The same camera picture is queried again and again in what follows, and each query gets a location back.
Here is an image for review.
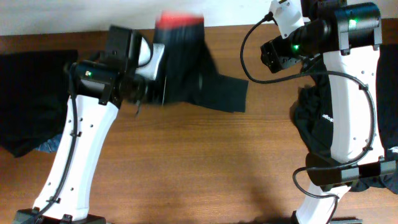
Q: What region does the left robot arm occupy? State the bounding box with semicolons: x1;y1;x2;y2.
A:
13;26;165;223

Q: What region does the black clothes pile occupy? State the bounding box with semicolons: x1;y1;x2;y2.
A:
290;43;398;195

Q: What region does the black leggings red waistband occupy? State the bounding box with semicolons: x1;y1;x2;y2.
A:
153;11;248;113

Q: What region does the right black cable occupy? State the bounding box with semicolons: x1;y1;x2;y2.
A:
239;12;377;224

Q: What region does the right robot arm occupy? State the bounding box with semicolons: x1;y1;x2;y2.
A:
261;1;397;223

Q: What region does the folded black clothes stack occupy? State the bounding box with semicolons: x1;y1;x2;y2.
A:
1;50;78;157

